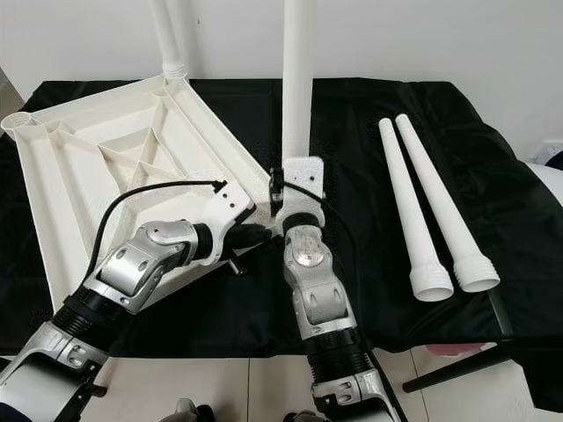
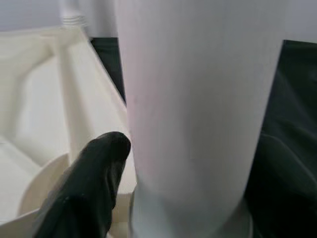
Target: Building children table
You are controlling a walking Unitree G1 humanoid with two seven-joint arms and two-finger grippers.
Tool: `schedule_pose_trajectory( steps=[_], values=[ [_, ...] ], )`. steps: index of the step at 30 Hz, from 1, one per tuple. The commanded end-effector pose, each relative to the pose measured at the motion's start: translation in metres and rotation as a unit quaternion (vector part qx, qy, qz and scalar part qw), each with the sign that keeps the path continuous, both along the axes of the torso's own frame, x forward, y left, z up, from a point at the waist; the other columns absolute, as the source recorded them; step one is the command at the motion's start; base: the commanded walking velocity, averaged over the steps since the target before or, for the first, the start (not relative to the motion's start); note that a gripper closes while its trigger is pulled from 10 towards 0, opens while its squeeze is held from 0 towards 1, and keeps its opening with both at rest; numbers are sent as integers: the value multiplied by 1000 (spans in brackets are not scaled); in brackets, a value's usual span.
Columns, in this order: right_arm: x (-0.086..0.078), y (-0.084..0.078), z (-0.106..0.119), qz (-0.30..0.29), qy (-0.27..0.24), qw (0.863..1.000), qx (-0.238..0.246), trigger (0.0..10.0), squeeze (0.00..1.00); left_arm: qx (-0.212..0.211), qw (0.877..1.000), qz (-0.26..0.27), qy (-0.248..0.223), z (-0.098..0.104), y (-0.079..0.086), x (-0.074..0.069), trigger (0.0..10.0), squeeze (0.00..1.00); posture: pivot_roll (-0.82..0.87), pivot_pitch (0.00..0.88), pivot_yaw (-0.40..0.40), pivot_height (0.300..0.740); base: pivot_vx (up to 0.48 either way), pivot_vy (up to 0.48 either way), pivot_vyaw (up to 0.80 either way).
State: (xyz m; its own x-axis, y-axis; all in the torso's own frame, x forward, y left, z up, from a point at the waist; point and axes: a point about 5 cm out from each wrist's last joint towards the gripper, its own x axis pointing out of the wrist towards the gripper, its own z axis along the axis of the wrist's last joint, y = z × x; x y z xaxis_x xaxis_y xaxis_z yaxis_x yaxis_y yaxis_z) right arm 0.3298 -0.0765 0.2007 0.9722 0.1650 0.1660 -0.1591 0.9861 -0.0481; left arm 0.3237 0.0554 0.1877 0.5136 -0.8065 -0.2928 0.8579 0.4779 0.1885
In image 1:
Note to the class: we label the white plastic table leg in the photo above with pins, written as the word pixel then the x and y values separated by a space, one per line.
pixel 413 220
pixel 444 211
pixel 167 35
pixel 297 79

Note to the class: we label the white plastic table top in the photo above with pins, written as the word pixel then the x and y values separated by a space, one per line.
pixel 70 193

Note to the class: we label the black table cloth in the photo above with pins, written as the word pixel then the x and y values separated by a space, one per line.
pixel 347 132

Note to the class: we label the grey right robot foot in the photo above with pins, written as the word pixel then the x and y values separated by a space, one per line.
pixel 301 416

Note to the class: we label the grey robot foot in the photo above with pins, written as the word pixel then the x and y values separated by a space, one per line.
pixel 195 411
pixel 301 416

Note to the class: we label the grey left robot foot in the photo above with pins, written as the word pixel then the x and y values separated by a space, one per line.
pixel 195 411

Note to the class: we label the pink slipper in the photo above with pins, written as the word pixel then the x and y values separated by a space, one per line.
pixel 457 349

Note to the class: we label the white round object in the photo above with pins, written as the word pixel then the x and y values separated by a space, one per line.
pixel 547 174

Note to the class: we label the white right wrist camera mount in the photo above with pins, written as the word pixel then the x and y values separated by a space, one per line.
pixel 303 176

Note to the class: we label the black metal table frame bar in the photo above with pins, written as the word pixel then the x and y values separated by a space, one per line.
pixel 466 369

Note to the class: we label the white wall socket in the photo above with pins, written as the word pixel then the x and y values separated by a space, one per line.
pixel 552 151

